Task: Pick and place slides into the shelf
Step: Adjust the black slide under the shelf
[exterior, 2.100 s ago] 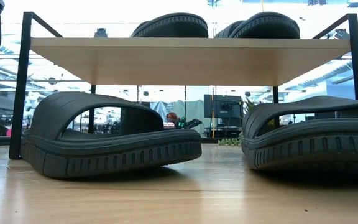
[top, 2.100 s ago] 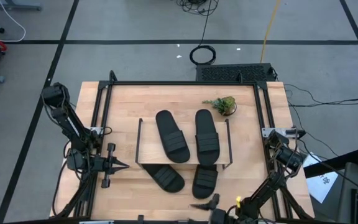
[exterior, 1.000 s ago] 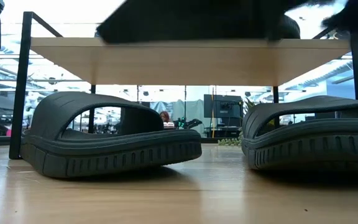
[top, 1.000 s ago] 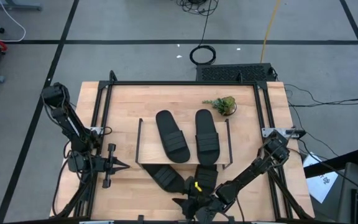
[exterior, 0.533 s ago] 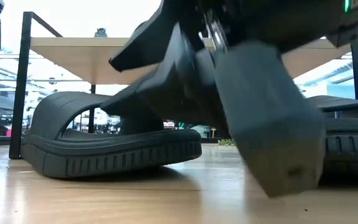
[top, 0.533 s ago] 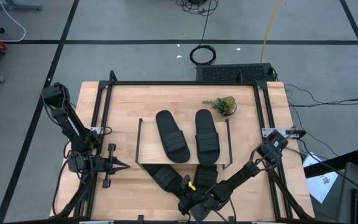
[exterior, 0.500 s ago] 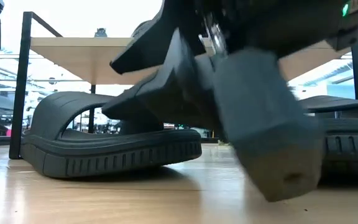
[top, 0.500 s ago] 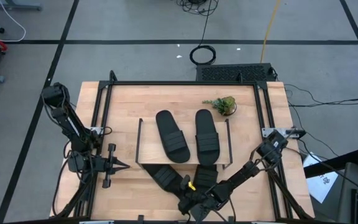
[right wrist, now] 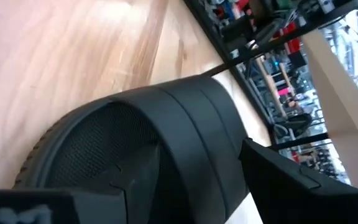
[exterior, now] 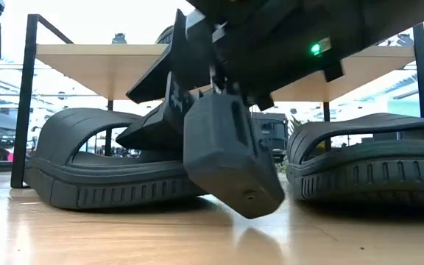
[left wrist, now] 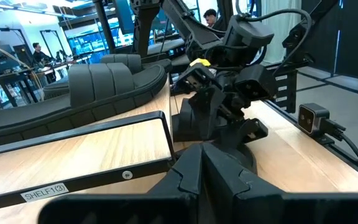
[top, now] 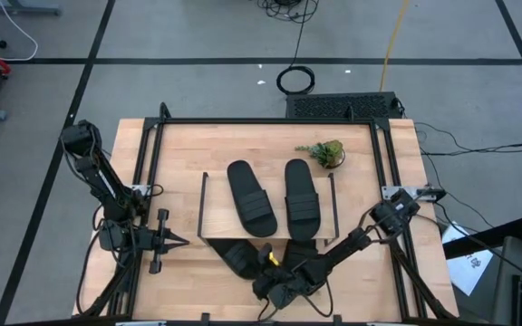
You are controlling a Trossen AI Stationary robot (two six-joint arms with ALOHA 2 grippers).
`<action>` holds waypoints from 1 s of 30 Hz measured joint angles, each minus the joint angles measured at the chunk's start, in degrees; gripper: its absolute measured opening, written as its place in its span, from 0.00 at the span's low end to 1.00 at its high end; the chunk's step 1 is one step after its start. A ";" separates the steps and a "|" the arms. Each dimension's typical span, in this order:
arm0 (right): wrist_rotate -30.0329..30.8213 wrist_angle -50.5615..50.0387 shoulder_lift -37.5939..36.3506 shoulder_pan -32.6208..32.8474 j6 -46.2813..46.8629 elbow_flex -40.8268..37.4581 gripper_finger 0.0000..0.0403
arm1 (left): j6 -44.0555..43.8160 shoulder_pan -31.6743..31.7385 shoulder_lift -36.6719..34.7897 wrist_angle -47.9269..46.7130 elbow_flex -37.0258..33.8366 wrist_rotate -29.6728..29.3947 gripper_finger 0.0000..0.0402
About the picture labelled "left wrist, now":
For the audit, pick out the black metal table frame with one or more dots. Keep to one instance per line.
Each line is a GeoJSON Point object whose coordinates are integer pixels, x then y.
{"type": "Point", "coordinates": [286, 87]}

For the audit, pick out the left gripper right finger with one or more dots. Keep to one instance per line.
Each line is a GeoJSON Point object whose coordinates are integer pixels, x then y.
{"type": "Point", "coordinates": [235, 199]}

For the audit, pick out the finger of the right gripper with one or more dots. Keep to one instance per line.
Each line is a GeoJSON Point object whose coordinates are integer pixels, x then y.
{"type": "Point", "coordinates": [244, 133]}
{"type": "Point", "coordinates": [210, 115]}

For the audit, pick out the white curtain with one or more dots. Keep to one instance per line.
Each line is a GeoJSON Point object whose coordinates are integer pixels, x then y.
{"type": "Point", "coordinates": [280, 28]}

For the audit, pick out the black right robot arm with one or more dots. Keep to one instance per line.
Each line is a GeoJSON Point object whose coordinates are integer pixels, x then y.
{"type": "Point", "coordinates": [247, 34]}

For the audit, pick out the person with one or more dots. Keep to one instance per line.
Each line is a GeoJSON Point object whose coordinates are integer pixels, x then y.
{"type": "Point", "coordinates": [210, 18]}
{"type": "Point", "coordinates": [40, 54]}

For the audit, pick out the grey table-level camera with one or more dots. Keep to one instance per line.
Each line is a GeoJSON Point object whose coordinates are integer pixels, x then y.
{"type": "Point", "coordinates": [312, 119]}

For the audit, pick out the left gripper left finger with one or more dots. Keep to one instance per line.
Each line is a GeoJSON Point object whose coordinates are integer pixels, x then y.
{"type": "Point", "coordinates": [166, 202]}

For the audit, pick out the wooden shelf black frame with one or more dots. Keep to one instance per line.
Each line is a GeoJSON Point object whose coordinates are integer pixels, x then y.
{"type": "Point", "coordinates": [89, 152]}

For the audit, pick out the yellow tape tag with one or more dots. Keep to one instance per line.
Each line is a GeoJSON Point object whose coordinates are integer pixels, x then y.
{"type": "Point", "coordinates": [200, 62]}

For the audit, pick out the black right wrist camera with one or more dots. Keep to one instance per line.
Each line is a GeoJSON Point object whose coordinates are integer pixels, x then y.
{"type": "Point", "coordinates": [255, 84]}

